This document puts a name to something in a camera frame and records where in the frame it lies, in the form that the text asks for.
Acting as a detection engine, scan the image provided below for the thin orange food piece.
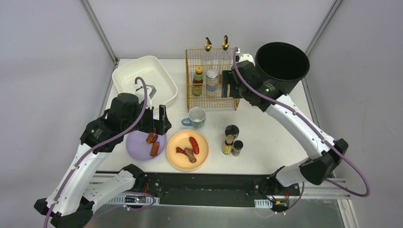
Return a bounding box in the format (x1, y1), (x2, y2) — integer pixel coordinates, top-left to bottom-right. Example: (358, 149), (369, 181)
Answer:
(146, 133), (154, 144)

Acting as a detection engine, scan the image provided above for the blue white mug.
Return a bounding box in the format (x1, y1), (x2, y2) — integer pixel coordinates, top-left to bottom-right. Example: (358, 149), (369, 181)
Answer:
(181, 107), (206, 129)

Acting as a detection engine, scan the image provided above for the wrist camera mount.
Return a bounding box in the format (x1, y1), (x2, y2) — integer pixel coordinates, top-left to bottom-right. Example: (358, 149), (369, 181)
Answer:
(134, 84), (157, 109)
(236, 53), (255, 65)

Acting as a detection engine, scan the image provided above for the silver lid shaker jar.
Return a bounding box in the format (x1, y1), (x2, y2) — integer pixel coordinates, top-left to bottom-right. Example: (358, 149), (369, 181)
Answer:
(206, 69), (218, 92)

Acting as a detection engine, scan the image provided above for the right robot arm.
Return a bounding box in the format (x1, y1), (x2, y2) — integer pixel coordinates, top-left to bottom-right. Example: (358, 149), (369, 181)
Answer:
(221, 60), (348, 188)

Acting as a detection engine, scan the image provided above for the black ribbed trash bin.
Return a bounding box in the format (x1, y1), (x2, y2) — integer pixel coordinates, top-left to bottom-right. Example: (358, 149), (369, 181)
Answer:
(254, 42), (310, 94)

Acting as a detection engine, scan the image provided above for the small yellow label bottle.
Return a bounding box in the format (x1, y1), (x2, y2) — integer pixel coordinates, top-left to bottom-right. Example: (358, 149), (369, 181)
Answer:
(222, 134), (234, 155)

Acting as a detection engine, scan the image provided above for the brown meat piece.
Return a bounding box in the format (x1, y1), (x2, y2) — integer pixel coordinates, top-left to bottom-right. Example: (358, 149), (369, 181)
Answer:
(184, 147), (197, 163)

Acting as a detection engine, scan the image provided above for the clear oil bottle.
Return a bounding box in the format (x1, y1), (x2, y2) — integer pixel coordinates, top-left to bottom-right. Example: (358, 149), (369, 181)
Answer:
(201, 37), (213, 73)

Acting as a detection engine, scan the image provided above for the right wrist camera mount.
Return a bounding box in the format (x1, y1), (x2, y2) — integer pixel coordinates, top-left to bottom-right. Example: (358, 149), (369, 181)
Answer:
(236, 53), (255, 65)

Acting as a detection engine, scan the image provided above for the black lid round jar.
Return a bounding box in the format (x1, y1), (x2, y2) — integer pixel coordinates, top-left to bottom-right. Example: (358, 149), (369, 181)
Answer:
(224, 124), (240, 139)

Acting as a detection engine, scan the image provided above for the yellow cap sauce bottle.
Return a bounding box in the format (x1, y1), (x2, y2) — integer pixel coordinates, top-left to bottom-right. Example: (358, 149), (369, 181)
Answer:
(192, 66), (203, 95)

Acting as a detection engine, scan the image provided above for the dark spice jar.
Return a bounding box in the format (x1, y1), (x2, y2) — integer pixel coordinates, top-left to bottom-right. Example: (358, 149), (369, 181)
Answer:
(231, 140), (244, 156)

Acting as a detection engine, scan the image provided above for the oil bottle with brown liquid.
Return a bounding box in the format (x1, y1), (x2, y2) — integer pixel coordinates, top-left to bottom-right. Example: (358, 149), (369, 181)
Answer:
(219, 35), (231, 71)

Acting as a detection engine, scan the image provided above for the small red sausage piece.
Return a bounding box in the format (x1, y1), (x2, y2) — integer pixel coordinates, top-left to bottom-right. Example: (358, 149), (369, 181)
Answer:
(176, 147), (186, 155)

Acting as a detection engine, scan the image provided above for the purple plate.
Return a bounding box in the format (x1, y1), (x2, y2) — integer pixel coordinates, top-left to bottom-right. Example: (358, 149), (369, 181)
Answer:
(126, 131), (167, 161)

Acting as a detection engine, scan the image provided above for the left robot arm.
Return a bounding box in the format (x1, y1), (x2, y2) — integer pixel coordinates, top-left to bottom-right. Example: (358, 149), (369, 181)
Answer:
(34, 93), (172, 228)

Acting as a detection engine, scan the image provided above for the orange fried food piece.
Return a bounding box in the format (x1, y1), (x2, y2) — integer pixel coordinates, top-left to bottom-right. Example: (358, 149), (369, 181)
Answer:
(150, 141), (160, 157)

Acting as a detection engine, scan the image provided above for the gold wire basket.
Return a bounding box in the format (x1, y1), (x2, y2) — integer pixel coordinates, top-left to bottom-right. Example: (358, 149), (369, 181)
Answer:
(185, 48), (240, 110)

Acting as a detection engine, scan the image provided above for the dark sausage piece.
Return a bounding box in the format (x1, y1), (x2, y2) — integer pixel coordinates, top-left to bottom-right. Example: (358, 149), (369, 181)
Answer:
(152, 134), (158, 143)

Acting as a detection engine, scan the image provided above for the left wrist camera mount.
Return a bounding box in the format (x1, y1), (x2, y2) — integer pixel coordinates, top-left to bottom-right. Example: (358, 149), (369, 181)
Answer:
(134, 84), (157, 109)

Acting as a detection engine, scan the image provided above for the white plastic tub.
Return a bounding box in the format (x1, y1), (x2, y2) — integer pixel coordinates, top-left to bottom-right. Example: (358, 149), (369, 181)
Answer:
(112, 56), (178, 107)

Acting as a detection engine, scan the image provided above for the yellow plate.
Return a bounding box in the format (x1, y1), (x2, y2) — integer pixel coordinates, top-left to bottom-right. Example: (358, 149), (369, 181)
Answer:
(166, 130), (209, 171)

